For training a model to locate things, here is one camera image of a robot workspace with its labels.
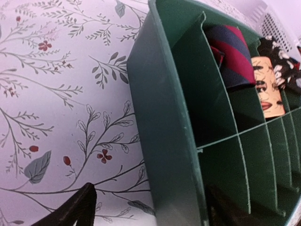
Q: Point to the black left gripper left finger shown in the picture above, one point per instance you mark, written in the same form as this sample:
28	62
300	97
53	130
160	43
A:
78	210

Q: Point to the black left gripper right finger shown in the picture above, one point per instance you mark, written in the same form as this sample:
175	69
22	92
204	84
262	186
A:
222	211

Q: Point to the dark green divided organizer box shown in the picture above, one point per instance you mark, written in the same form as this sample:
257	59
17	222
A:
194	132

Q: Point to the floral patterned table mat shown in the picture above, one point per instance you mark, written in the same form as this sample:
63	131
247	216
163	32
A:
66	114

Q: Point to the tan patterned rolled tie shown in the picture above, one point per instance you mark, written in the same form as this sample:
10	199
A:
267	88

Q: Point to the black floral rolled tie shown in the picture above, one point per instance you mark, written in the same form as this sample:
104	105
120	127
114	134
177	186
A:
287	70

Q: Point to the dark red rolled tie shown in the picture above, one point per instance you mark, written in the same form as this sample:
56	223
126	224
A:
232	55

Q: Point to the white perforated plastic basket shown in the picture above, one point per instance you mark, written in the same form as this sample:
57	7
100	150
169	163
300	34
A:
267	22

